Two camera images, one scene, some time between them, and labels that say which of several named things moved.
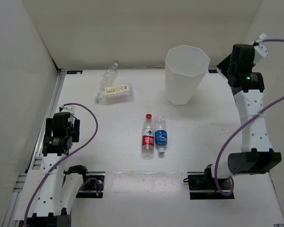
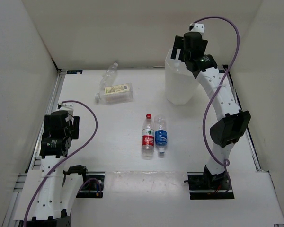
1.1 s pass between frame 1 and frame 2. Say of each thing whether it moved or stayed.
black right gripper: moved
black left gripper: stayed
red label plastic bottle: stayed
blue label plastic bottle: stayed
